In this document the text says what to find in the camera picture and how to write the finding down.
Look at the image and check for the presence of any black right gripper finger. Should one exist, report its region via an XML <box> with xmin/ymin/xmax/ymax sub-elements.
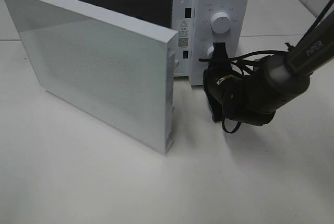
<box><xmin>211</xmin><ymin>42</ymin><xmax>228</xmax><ymax>61</ymax></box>

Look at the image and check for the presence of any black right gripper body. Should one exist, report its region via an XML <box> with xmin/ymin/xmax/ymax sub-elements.
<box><xmin>203</xmin><ymin>62</ymin><xmax>245</xmax><ymax>123</ymax></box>

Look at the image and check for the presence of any white microwave knob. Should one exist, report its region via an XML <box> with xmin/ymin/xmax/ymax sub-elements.
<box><xmin>206</xmin><ymin>45</ymin><xmax>214</xmax><ymax>62</ymax></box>
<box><xmin>210</xmin><ymin>11</ymin><xmax>232</xmax><ymax>34</ymax></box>

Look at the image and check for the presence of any white microwave door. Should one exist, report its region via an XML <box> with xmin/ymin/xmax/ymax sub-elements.
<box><xmin>5</xmin><ymin>0</ymin><xmax>177</xmax><ymax>154</ymax></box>

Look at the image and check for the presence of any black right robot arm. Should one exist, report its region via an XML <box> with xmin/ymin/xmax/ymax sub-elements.
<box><xmin>203</xmin><ymin>13</ymin><xmax>333</xmax><ymax>133</ymax></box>

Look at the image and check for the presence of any white warning sticker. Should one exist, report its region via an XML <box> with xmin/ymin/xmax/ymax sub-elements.
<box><xmin>176</xmin><ymin>18</ymin><xmax>192</xmax><ymax>49</ymax></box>

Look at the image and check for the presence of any white microwave oven body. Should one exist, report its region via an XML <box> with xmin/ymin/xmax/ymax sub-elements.
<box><xmin>79</xmin><ymin>0</ymin><xmax>248</xmax><ymax>86</ymax></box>

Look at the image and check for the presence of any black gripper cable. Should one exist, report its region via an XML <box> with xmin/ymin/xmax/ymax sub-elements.
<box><xmin>198</xmin><ymin>51</ymin><xmax>275</xmax><ymax>135</ymax></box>

